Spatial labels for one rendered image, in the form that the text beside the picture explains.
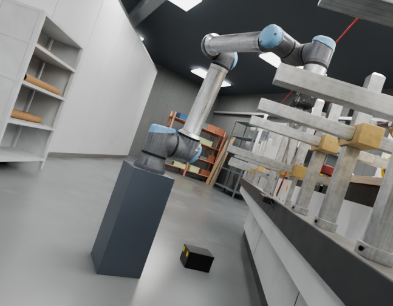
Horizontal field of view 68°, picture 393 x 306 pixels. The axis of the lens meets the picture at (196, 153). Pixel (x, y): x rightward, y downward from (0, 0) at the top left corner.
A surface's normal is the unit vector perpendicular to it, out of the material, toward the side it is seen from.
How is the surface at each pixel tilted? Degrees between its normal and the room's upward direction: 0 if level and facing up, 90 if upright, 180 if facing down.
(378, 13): 180
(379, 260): 90
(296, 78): 90
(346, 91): 90
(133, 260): 90
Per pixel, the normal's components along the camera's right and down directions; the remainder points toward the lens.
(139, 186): 0.45, 0.15
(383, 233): -0.10, -0.04
